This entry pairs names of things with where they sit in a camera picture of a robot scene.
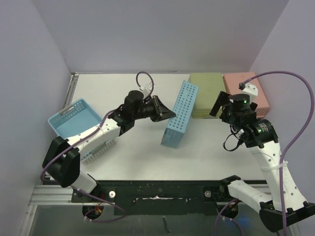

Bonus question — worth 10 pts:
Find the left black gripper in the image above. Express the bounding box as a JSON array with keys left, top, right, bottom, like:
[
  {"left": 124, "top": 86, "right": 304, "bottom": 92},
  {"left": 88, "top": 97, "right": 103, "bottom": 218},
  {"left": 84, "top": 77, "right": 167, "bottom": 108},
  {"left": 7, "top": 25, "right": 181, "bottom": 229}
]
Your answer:
[{"left": 132, "top": 95, "right": 175, "bottom": 122}]

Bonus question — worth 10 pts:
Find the pink perforated basket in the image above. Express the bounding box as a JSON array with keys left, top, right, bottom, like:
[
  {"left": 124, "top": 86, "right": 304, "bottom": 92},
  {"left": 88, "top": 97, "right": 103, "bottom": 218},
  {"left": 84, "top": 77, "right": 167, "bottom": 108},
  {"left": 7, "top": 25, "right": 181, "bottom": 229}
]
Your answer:
[{"left": 223, "top": 72, "right": 270, "bottom": 118}]

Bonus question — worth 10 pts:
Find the yellow-green perforated basket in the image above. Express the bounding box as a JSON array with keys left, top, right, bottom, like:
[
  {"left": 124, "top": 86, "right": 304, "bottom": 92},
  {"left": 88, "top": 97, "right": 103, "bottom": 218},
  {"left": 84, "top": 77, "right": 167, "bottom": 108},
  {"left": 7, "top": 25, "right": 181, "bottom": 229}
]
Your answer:
[{"left": 189, "top": 73, "right": 226, "bottom": 119}]

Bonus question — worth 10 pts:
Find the large blue perforated basket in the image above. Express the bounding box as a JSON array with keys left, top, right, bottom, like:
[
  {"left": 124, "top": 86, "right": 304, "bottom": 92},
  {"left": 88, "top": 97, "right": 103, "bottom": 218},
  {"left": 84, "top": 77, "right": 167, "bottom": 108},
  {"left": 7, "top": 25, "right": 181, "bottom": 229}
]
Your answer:
[{"left": 161, "top": 81, "right": 199, "bottom": 148}]

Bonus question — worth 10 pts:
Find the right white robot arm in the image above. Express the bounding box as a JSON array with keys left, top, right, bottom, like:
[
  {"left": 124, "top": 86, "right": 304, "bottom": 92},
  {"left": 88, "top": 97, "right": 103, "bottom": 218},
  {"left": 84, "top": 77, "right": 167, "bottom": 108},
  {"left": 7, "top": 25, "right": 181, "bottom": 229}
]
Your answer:
[{"left": 210, "top": 91, "right": 315, "bottom": 233}]

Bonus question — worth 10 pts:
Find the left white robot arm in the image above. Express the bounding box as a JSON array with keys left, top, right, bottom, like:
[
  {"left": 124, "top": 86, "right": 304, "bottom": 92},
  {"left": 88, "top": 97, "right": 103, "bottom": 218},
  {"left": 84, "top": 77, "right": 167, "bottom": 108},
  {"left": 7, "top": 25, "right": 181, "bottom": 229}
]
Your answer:
[{"left": 40, "top": 90, "right": 176, "bottom": 202}]

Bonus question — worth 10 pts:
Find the small blue perforated basket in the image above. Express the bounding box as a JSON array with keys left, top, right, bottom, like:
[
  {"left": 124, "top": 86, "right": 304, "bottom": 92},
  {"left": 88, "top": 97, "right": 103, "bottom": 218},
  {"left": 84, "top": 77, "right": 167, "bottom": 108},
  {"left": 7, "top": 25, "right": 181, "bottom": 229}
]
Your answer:
[{"left": 48, "top": 98, "right": 102, "bottom": 139}]

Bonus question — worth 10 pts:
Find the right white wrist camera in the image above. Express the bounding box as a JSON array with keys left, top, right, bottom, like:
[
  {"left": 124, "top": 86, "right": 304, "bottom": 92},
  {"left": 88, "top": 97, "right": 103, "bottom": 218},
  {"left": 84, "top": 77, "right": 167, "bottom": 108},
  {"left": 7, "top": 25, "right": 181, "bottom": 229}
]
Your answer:
[{"left": 239, "top": 83, "right": 258, "bottom": 102}]

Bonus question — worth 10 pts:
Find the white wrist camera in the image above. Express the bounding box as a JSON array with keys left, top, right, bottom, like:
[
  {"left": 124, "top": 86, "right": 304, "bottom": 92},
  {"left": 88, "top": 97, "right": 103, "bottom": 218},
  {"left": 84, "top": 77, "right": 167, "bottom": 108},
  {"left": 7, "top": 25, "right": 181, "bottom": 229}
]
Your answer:
[
  {"left": 139, "top": 83, "right": 153, "bottom": 97},
  {"left": 239, "top": 83, "right": 258, "bottom": 102}
]

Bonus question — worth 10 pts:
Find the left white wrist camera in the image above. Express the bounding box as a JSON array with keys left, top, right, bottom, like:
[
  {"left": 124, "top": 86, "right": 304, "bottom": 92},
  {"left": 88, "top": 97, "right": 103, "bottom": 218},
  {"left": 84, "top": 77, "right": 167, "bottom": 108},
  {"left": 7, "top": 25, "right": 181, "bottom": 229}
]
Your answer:
[{"left": 139, "top": 83, "right": 153, "bottom": 97}]

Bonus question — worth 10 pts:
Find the black table front rail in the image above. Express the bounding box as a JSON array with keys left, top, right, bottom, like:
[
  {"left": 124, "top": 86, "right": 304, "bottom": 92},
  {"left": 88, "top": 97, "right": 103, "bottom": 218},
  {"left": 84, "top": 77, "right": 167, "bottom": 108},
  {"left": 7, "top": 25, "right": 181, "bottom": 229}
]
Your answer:
[{"left": 71, "top": 179, "right": 249, "bottom": 217}]

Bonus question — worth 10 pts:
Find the aluminium frame rail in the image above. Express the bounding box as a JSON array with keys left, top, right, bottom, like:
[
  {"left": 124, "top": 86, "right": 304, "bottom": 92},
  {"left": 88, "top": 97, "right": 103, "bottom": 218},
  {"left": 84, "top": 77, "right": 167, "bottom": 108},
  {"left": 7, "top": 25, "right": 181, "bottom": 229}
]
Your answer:
[{"left": 19, "top": 184, "right": 74, "bottom": 236}]

